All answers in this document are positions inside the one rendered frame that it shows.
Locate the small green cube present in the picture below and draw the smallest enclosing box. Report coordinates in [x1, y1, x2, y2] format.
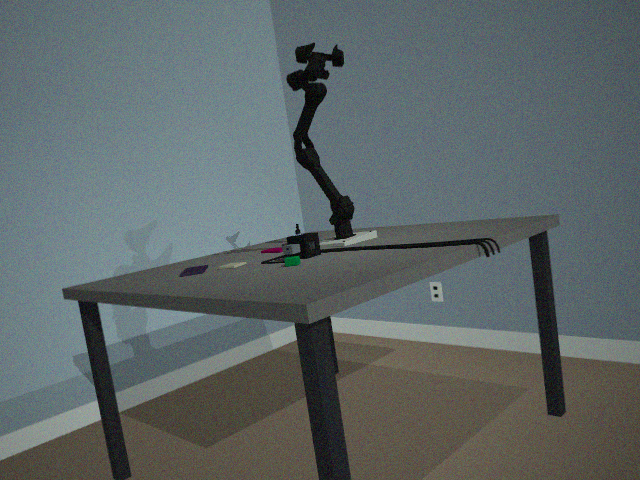
[284, 256, 301, 267]

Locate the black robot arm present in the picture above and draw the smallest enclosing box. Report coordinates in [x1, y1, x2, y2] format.
[286, 62, 356, 240]

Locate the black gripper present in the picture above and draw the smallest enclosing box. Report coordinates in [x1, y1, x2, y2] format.
[295, 43, 344, 74]

